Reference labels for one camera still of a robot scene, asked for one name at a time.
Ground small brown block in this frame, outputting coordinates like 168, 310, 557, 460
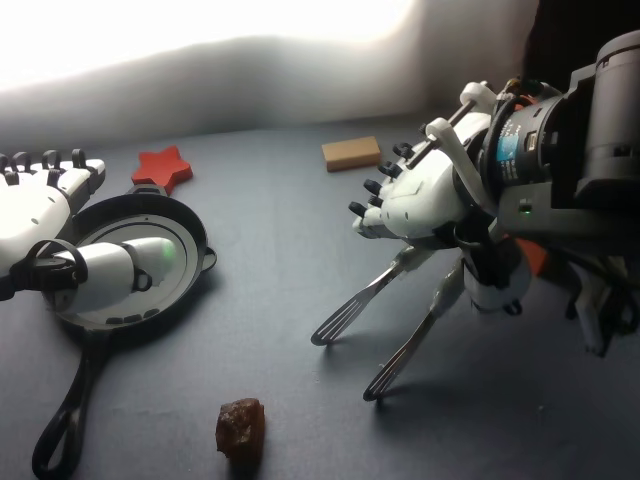
215, 397, 266, 457

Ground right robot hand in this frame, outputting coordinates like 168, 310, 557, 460
348, 112, 531, 317

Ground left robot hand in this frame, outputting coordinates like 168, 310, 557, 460
0, 148, 177, 325

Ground orange square block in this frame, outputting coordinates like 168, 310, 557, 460
514, 237, 551, 277

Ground metal slotted tongs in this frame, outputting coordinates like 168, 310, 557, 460
310, 244, 471, 404

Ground tan wooden rectangular block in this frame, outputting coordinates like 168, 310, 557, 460
321, 135, 381, 173

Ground red star block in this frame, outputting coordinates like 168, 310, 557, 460
130, 145, 194, 187

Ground grey table cloth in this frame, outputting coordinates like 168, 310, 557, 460
0, 119, 640, 480

